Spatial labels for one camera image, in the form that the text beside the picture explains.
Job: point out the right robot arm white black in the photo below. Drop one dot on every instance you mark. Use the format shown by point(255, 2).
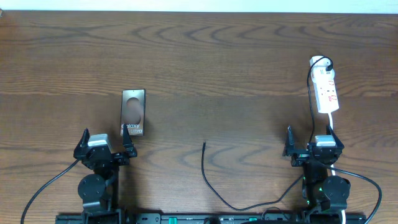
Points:
point(326, 193)

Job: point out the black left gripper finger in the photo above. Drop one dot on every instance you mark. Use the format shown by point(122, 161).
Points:
point(85, 138)
point(127, 143)

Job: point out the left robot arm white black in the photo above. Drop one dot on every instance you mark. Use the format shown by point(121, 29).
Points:
point(99, 191)

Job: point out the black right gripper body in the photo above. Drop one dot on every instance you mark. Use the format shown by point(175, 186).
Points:
point(303, 156)

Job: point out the white power strip, red switches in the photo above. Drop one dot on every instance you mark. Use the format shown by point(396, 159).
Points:
point(322, 75)

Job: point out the Galaxy smartphone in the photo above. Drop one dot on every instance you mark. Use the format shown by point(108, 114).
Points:
point(133, 107)

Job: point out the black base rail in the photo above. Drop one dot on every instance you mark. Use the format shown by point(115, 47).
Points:
point(155, 218)

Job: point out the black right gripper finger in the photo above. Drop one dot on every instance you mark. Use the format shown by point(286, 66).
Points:
point(330, 132)
point(289, 143)

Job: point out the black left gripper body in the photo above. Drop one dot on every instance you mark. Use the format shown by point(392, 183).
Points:
point(121, 160)

